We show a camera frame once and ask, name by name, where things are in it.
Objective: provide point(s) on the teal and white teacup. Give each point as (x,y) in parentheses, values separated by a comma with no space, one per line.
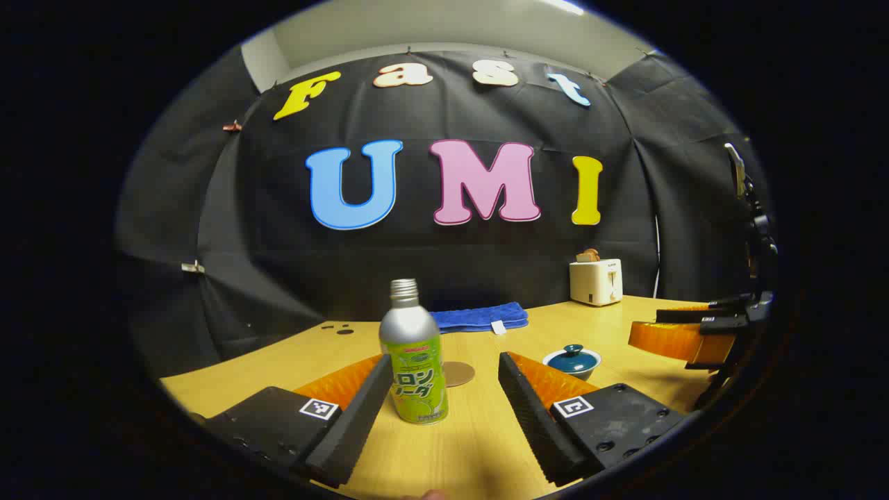
(575,377)

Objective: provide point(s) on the toast slice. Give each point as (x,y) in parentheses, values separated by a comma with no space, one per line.
(588,255)

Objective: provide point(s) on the round brown coaster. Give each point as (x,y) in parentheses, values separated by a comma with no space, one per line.
(462,373)

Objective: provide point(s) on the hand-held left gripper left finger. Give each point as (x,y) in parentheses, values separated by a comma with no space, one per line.
(354,423)

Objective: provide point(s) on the black backdrop cloth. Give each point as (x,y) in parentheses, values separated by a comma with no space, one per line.
(278,243)

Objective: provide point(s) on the blue folded towel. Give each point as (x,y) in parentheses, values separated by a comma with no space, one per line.
(479,316)

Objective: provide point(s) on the silver green water bottle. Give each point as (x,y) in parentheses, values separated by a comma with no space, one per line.
(413,333)

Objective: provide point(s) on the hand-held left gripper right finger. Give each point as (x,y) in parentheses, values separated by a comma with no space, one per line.
(531,417)

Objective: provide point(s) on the white cloth clip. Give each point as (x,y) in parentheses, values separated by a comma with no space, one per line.
(193,267)

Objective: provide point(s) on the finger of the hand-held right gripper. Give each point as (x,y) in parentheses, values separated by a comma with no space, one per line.
(694,312)
(667,340)

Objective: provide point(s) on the copper cloth clip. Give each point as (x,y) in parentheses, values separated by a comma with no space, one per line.
(233,126)

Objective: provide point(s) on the white toaster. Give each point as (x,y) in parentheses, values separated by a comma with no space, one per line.
(594,281)

